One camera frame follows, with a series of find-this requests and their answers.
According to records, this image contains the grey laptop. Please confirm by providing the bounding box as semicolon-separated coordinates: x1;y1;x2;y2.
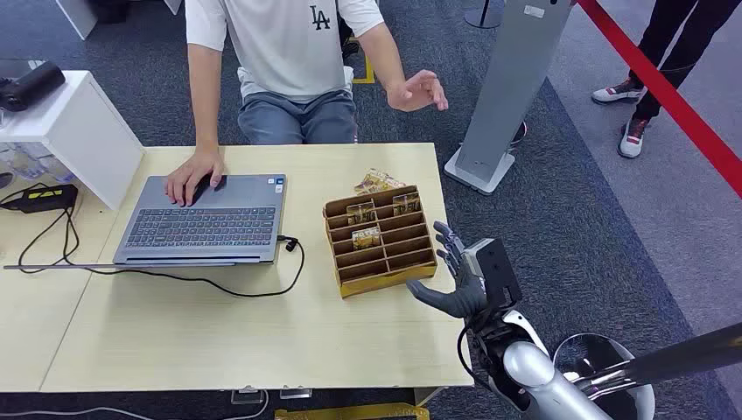
3;173;288;272

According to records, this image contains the white and red sneaker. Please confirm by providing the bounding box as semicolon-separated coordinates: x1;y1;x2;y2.
591;78;648;106
617;115;650;159

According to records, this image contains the round stanchion base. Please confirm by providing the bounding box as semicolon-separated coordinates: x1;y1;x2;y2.
463;0;506;30

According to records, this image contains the grey kiosk stand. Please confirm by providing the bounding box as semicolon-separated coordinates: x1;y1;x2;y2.
444;0;575;195

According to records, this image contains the black power adapter yellow label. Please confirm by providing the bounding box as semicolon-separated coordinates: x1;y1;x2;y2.
16;184;80;214

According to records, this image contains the red barrier belt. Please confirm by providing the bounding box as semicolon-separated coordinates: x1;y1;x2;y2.
577;0;742;199

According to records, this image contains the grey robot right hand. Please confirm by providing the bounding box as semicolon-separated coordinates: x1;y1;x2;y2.
405;220;489;320

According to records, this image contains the white cabinet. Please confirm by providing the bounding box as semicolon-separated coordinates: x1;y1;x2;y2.
0;69;146;211

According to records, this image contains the loose pile of gold cards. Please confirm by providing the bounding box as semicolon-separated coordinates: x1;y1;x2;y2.
354;168;407;195

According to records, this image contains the black laptop charging cable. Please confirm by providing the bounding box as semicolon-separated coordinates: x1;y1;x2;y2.
16;206;306;299

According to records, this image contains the clear plastic bottle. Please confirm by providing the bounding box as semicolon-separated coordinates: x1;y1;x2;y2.
40;153;76;186
0;142;47;181

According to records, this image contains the gold hotel key card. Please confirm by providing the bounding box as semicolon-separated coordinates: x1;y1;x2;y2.
392;192;423;217
352;227;382;251
346;201;378;228

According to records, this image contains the person's right hand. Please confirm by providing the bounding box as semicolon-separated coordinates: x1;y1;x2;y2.
164;147;228;208

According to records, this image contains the black adapter mains cable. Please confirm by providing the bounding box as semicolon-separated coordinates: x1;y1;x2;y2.
0;182;51;205

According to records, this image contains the yellow bracket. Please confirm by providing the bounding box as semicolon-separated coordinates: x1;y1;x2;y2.
274;403;431;420

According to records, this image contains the wooden slotted card holder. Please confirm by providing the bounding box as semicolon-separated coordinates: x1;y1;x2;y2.
322;184;438;299

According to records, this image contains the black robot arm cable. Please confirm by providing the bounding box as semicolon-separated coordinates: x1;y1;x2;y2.
456;323;494;390

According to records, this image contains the standing person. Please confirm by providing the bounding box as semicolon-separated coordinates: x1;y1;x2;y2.
591;0;742;159

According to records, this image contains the black and chrome pole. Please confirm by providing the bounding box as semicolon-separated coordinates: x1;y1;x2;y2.
570;321;742;401

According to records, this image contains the person's left hand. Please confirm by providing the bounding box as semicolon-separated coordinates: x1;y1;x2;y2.
386;69;449;113

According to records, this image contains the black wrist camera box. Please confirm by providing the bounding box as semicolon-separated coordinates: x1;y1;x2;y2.
463;236;523;310

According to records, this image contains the white cable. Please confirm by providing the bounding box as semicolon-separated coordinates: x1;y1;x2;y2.
0;391;270;420

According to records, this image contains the seated person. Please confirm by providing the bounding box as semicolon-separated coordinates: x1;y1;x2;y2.
164;0;451;208

